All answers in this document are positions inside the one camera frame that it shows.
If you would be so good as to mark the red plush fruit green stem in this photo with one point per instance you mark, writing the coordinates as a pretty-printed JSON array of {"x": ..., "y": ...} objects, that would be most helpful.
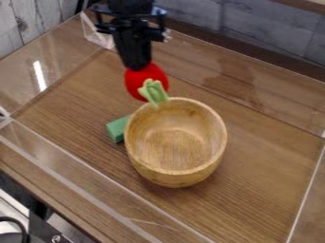
[{"x": 147, "y": 84}]

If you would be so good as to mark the green rectangular block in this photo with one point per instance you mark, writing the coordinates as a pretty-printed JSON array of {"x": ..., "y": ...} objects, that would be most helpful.
[{"x": 115, "y": 129}]

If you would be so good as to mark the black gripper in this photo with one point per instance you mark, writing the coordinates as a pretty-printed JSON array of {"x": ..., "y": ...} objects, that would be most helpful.
[{"x": 129, "y": 21}]

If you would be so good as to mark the black metal table bracket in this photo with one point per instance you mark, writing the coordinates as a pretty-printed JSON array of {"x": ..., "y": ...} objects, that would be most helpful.
[{"x": 41, "y": 232}]

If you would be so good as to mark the clear acrylic corner bracket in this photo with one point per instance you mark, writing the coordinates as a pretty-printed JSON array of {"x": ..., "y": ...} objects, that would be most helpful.
[{"x": 92, "y": 35}]

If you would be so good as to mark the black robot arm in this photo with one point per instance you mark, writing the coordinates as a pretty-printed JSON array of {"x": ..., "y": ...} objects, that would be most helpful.
[{"x": 135, "y": 24}]

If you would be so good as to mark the wooden bowl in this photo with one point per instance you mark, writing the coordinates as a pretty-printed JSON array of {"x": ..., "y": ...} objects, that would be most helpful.
[{"x": 175, "y": 142}]

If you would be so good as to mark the clear acrylic front wall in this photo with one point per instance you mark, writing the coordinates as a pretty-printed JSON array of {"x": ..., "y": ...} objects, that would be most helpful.
[{"x": 93, "y": 202}]

